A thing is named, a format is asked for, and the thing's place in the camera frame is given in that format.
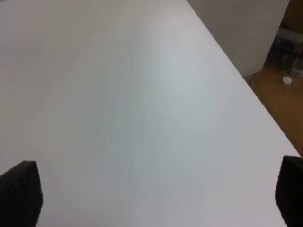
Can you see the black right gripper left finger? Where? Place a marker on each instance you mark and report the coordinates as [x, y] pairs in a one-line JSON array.
[[21, 196]]

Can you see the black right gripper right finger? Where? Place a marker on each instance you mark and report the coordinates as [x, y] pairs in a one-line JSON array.
[[289, 191]]

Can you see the white bottle cap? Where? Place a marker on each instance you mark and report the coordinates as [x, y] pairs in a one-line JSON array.
[[287, 80]]

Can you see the dark box on floor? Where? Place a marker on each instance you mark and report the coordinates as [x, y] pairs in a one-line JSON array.
[[286, 52]]

